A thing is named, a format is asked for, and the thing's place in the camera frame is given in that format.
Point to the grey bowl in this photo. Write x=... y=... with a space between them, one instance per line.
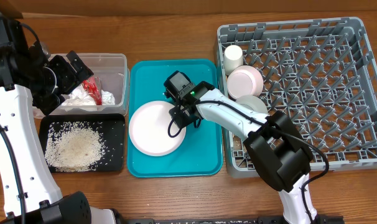
x=253 y=103

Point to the teal serving tray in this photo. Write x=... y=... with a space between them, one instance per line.
x=201 y=152

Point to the pink plate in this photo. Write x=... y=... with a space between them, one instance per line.
x=152 y=131

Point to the cream paper cup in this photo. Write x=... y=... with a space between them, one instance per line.
x=232 y=58

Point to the red snack wrapper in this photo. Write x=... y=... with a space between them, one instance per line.
x=93 y=87

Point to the white napkin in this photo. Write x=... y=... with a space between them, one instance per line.
x=80 y=97

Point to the clear plastic bin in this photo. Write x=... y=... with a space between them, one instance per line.
x=113 y=72

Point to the pink small bowl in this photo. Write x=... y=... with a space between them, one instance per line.
x=244 y=80

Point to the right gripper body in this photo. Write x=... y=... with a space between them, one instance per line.
x=183 y=119

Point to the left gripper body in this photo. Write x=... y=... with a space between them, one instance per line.
x=57 y=80

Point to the black plastic tray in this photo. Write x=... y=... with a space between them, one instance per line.
x=112 y=126

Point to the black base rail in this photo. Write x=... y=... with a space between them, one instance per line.
x=320 y=219

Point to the cardboard backdrop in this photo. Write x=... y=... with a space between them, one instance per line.
x=97 y=8

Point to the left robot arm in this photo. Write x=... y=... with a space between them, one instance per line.
x=30 y=78

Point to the pile of rice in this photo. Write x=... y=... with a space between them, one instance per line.
x=74 y=146

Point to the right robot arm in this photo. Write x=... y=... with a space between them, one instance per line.
x=277 y=150

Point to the grey dishwasher rack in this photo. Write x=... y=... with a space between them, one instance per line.
x=322 y=73

